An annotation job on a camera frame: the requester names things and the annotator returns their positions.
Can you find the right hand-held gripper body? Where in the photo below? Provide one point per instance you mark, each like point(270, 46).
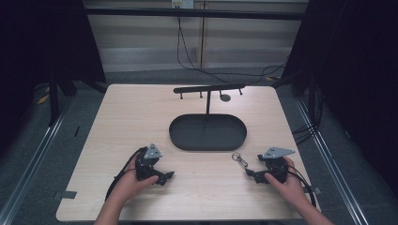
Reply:
point(275, 164)

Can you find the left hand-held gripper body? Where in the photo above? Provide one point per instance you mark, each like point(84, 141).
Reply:
point(147, 165)

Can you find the black key rack with tray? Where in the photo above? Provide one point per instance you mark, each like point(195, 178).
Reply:
point(207, 132)

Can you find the person's right hand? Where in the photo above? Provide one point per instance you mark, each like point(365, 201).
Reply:
point(291, 187)

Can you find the person's left hand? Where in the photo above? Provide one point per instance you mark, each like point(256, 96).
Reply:
point(128, 187)

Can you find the grey tape strip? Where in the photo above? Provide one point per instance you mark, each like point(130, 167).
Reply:
point(65, 195)
point(314, 190)

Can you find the black metal stand leg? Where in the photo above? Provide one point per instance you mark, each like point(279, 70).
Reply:
point(53, 103)

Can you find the black curtain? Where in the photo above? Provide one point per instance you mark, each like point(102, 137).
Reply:
point(353, 78)
point(43, 47)

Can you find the yellow floor tape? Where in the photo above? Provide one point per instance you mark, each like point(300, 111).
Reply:
point(42, 99)

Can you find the black horizontal metal bar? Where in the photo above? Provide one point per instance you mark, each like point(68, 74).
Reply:
point(194, 13)

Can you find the metal floor rail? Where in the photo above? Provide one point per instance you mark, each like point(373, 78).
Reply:
point(334, 162)
point(31, 162)

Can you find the white wall power outlet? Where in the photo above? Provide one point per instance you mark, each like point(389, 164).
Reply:
point(182, 3)

